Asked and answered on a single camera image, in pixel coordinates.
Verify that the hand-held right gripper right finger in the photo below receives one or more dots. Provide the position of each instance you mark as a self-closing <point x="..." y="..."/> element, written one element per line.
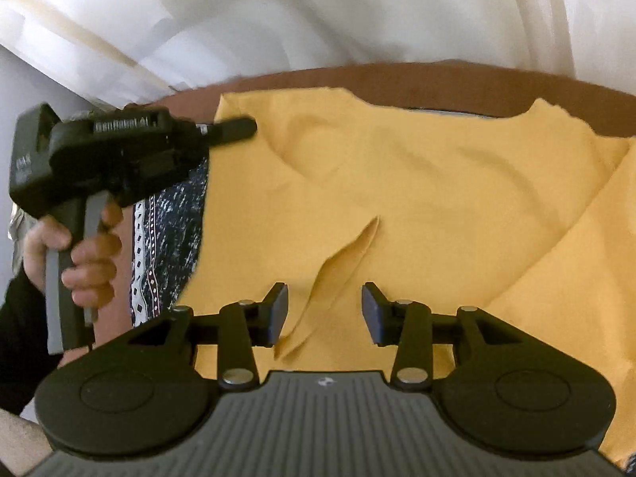
<point x="371" y="312"/>

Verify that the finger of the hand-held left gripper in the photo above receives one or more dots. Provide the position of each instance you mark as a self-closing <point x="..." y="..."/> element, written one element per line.
<point x="233" y="130"/>

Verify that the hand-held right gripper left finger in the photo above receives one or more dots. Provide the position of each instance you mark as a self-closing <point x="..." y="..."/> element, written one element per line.
<point x="279" y="311"/>

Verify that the yellow shirt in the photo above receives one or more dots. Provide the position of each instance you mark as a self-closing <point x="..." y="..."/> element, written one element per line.
<point x="397" y="228"/>

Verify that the person's left forearm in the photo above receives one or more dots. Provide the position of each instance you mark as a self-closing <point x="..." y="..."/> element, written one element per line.
<point x="22" y="343"/>

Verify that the person's left hand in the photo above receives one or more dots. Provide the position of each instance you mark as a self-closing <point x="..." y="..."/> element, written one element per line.
<point x="82" y="258"/>

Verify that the dark patterned cloth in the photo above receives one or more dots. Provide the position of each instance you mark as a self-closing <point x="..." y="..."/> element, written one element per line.
<point x="169" y="243"/>

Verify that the white curtain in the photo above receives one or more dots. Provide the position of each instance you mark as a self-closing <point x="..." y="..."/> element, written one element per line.
<point x="318" y="20"/>

